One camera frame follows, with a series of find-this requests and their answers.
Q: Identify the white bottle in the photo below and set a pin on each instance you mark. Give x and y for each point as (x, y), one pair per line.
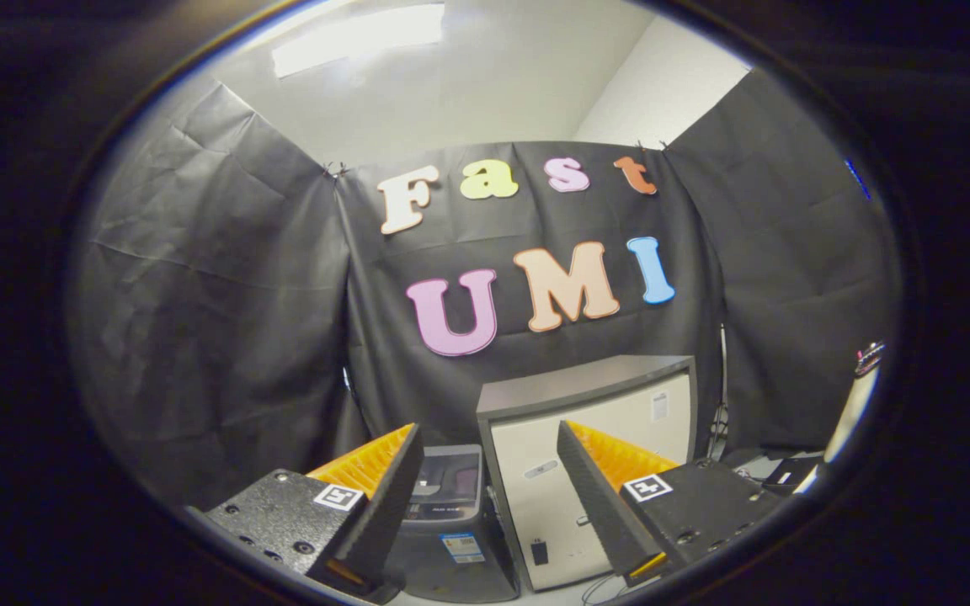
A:
(851, 412)

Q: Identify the cream cabinet with grey top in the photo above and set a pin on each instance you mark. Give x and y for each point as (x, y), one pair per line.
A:
(535, 505)

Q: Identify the dark grey washing machine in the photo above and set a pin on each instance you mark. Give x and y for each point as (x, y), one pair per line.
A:
(451, 572)

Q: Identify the black backdrop cloth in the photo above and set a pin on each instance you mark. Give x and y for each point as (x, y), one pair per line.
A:
(224, 320)

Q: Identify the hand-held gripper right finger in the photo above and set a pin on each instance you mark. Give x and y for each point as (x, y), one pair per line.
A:
(599, 505)

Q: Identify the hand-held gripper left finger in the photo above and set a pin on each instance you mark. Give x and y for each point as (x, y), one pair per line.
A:
(388, 513)

